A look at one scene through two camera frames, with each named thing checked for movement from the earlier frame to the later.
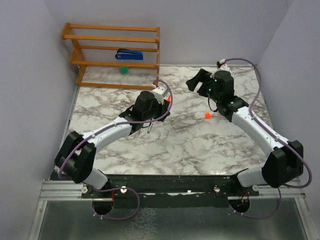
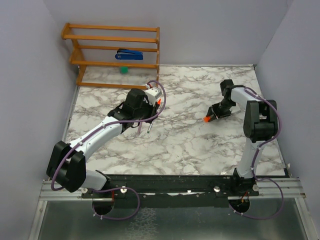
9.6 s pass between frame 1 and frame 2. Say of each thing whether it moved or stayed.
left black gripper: moved
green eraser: stayed
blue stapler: stayed
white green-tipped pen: stayed
